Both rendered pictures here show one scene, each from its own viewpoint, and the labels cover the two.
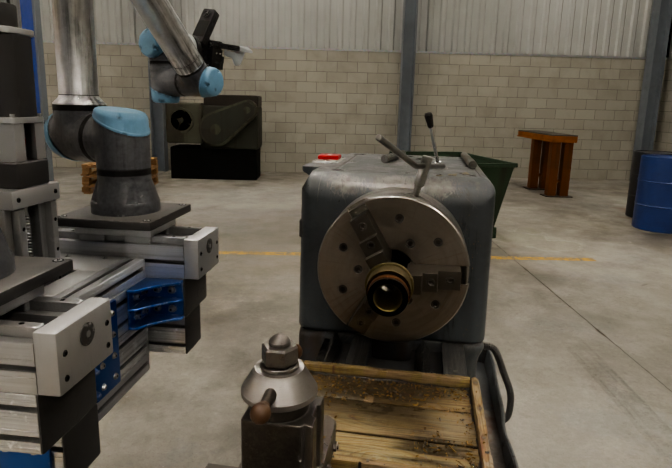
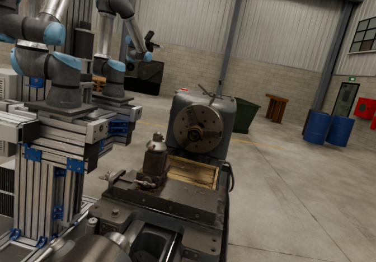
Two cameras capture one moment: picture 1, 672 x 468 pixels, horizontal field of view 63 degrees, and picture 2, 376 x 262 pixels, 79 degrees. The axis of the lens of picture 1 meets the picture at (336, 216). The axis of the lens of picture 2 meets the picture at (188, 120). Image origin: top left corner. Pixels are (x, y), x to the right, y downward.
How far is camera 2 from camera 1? 0.32 m
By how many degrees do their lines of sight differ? 1
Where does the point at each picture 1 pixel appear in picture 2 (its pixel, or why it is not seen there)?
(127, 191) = (114, 89)
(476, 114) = (250, 84)
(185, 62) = (140, 48)
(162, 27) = (135, 36)
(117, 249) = (108, 107)
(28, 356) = (84, 130)
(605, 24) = (308, 56)
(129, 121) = (119, 66)
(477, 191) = (230, 108)
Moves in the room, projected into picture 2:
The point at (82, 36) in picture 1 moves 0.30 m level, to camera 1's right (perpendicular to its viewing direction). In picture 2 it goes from (108, 34) to (153, 43)
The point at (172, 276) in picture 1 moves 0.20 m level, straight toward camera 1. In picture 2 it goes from (125, 120) to (125, 128)
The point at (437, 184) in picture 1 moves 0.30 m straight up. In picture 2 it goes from (218, 104) to (228, 59)
